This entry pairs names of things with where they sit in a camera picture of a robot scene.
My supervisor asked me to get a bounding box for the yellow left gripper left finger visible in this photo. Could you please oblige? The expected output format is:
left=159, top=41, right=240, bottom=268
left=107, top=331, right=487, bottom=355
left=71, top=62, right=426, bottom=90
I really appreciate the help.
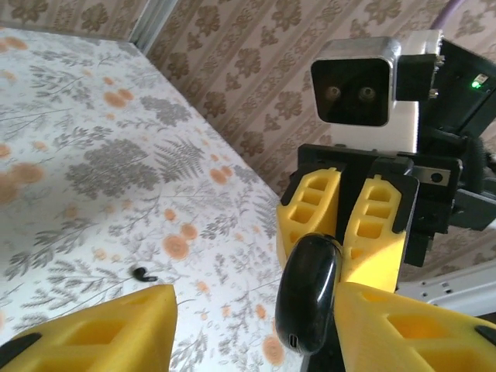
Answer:
left=0, top=284, right=178, bottom=372

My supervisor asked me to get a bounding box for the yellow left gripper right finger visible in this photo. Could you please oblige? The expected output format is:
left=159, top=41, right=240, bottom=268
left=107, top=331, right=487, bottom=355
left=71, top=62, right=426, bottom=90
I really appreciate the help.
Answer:
left=332, top=281, right=496, bottom=372

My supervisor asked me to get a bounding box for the black wireless earbud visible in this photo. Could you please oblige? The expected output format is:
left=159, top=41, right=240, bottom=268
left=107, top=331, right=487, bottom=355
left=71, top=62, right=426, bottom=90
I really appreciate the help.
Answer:
left=130, top=265, right=159, bottom=284

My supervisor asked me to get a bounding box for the black earbud charging case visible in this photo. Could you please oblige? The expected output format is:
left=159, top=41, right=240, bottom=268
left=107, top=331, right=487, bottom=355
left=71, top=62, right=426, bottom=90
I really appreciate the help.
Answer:
left=274, top=233, right=343, bottom=356

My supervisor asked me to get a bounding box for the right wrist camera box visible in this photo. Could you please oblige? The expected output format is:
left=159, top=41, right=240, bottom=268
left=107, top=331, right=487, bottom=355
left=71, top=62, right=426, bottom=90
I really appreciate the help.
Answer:
left=309, top=30, right=445, bottom=153

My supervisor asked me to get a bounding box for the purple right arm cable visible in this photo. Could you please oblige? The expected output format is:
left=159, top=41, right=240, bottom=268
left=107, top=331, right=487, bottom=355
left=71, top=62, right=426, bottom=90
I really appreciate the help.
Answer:
left=429, top=0, right=466, bottom=31

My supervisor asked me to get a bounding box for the aluminium frame corner post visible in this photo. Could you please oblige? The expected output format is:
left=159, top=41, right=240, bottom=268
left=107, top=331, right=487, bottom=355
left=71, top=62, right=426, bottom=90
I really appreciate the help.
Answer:
left=129, top=0, right=176, bottom=55

